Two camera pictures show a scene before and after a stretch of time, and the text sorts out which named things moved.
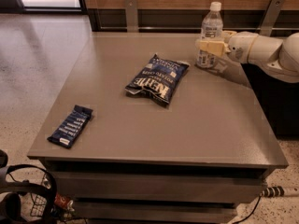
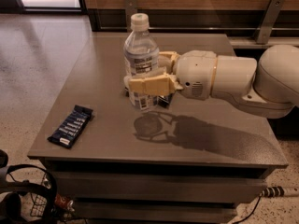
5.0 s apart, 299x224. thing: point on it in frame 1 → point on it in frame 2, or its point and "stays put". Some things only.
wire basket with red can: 58,206 stays put
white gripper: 239,48 → 195,73
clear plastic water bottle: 212,29 → 141,55
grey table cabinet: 137,160 stays put
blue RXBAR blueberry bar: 66,133 stays put
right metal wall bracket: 272,15 stays put
